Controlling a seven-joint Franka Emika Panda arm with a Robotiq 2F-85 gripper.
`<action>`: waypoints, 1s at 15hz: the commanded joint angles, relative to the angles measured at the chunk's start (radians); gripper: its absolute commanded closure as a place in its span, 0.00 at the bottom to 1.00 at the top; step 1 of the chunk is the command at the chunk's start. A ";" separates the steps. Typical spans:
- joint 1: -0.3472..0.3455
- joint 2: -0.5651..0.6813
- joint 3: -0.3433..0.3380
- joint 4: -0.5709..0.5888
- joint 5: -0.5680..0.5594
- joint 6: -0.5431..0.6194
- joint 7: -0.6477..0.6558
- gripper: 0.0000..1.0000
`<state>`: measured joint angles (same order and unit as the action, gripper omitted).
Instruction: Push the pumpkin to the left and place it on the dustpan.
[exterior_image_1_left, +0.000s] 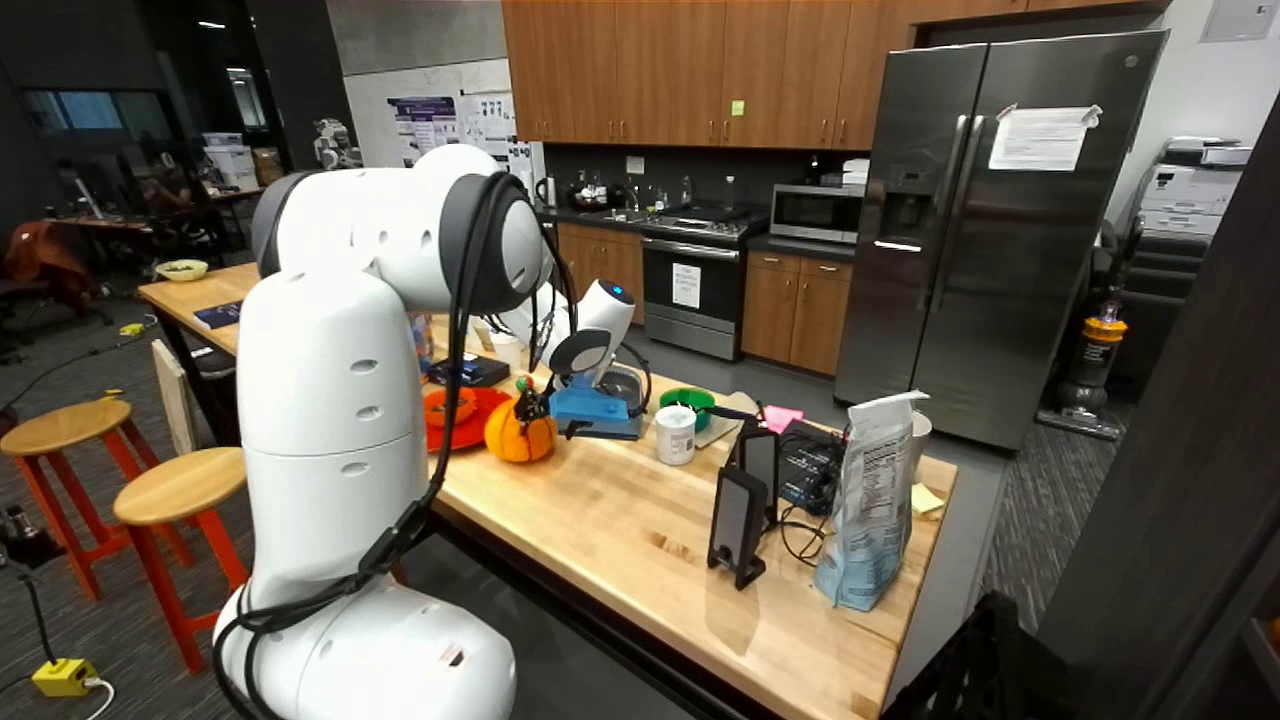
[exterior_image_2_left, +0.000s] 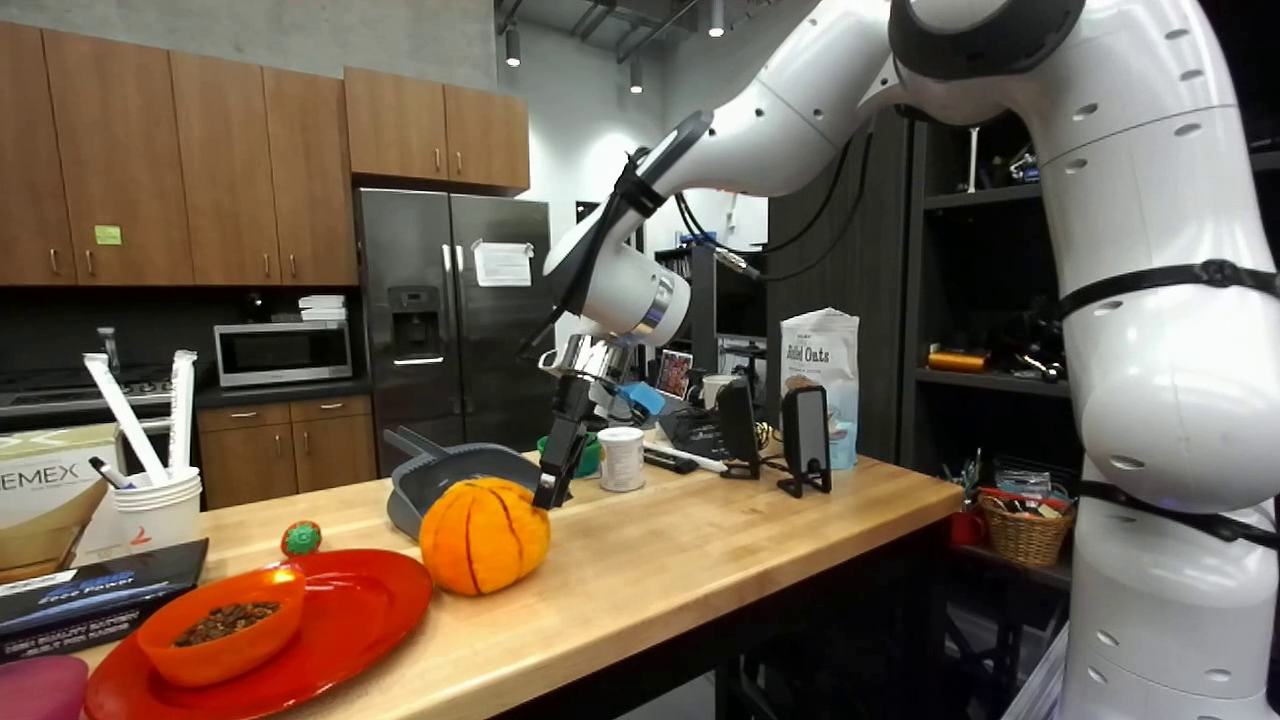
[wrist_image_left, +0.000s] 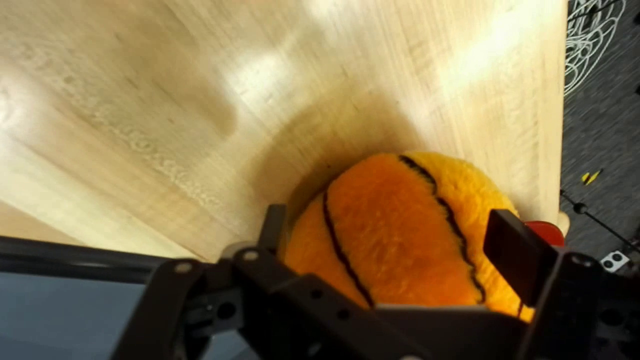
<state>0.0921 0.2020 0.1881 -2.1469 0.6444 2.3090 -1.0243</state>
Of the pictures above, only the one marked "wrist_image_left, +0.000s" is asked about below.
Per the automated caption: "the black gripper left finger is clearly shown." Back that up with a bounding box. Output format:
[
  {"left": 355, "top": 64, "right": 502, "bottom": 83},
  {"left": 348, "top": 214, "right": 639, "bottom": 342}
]
[{"left": 259, "top": 201, "right": 291, "bottom": 257}]

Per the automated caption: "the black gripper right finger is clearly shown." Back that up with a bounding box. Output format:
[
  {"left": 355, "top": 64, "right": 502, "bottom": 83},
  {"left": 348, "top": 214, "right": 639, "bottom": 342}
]
[{"left": 483, "top": 207, "right": 561, "bottom": 308}]

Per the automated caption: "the orange plush pumpkin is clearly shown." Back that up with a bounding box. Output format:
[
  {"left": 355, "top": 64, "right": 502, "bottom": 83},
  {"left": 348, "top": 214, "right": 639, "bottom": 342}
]
[{"left": 279, "top": 150, "right": 536, "bottom": 326}]

